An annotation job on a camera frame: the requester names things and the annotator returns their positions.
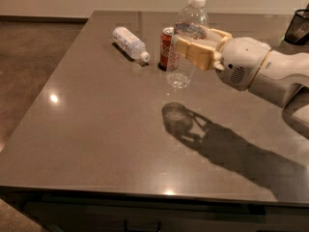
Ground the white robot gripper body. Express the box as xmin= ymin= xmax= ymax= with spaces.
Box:
xmin=216 ymin=38 xmax=271 ymax=91

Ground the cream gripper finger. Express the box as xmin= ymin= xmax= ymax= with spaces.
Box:
xmin=208 ymin=28 xmax=233 ymax=51
xmin=175 ymin=38 xmax=215 ymax=71

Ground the clear water bottle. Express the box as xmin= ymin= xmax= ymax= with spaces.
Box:
xmin=166 ymin=0 xmax=209 ymax=89

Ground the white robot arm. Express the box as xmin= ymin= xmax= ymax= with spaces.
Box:
xmin=172 ymin=29 xmax=309 ymax=138

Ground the small white-labelled water bottle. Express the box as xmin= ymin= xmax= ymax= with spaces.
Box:
xmin=112 ymin=26 xmax=150 ymax=63

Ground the red soda can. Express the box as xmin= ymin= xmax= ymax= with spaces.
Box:
xmin=159 ymin=27 xmax=174 ymax=70

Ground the black mesh basket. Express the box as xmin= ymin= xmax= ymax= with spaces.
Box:
xmin=285 ymin=9 xmax=309 ymax=45

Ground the black drawer handle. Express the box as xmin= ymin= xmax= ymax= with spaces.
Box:
xmin=124 ymin=220 xmax=161 ymax=232

